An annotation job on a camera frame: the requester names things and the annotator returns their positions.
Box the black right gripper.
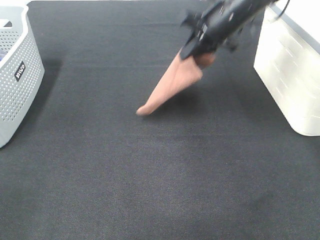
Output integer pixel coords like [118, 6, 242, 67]
[180, 0, 270, 60]

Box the white plastic storage bin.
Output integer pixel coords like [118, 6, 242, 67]
[253, 6, 320, 137]

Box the grey perforated laundry basket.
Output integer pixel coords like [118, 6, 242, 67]
[0, 2, 45, 147]

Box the orange-brown towel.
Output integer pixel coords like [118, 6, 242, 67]
[136, 52, 215, 116]

